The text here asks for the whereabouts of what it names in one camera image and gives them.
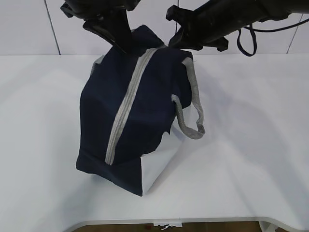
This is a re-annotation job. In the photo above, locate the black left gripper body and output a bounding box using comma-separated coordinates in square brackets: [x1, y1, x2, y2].
[60, 0, 140, 24]

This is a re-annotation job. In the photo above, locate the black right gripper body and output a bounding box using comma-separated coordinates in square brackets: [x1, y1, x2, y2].
[166, 6, 228, 51]

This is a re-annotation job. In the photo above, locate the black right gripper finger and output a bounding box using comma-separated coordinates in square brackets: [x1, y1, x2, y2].
[169, 27, 202, 51]

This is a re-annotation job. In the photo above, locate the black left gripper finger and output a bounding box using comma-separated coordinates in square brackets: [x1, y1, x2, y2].
[83, 20, 127, 53]
[102, 9, 133, 52]

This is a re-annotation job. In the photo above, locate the navy blue lunch bag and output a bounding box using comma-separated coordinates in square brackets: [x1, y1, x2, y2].
[76, 25, 205, 196]

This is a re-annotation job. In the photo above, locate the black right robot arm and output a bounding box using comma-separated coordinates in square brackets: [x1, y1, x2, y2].
[166, 0, 309, 57]

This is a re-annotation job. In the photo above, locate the white tape piece under table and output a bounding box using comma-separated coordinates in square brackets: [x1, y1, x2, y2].
[153, 219, 183, 231]

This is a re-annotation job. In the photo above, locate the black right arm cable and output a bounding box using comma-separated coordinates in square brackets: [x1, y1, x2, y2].
[236, 19, 309, 57]

